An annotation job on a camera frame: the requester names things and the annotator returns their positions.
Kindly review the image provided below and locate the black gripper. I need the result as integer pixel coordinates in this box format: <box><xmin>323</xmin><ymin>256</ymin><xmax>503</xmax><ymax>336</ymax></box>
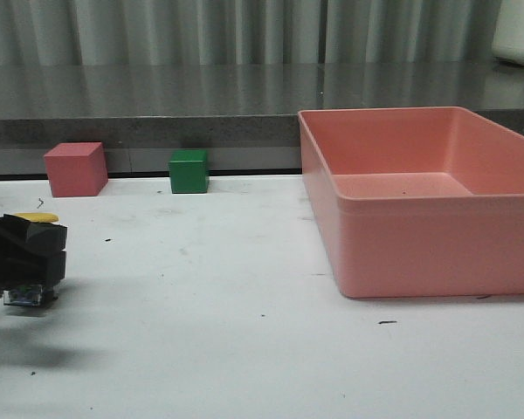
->
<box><xmin>0</xmin><ymin>213</ymin><xmax>67</xmax><ymax>298</ymax></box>

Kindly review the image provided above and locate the yellow mushroom push button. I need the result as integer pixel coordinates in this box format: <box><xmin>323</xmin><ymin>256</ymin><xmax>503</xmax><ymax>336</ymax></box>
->
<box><xmin>3</xmin><ymin>212</ymin><xmax>59</xmax><ymax>307</ymax></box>

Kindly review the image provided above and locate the pink cube block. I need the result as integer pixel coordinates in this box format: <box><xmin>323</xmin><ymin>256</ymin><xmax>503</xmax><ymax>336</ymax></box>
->
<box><xmin>44</xmin><ymin>142</ymin><xmax>108</xmax><ymax>197</ymax></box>

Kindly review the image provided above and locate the green cube block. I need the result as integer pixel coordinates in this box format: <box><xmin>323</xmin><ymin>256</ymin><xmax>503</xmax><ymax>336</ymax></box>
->
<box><xmin>169</xmin><ymin>149</ymin><xmax>210</xmax><ymax>194</ymax></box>

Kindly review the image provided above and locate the grey stone counter ledge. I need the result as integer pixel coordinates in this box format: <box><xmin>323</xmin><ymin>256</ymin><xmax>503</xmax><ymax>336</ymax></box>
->
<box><xmin>0</xmin><ymin>61</ymin><xmax>524</xmax><ymax>178</ymax></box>

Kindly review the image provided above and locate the pink plastic bin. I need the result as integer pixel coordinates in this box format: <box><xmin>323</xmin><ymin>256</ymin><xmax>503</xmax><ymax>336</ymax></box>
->
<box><xmin>298</xmin><ymin>106</ymin><xmax>524</xmax><ymax>299</ymax></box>

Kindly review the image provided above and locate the white appliance in background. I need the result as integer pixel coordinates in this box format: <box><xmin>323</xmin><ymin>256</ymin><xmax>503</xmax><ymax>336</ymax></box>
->
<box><xmin>492</xmin><ymin>0</ymin><xmax>524</xmax><ymax>66</ymax></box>

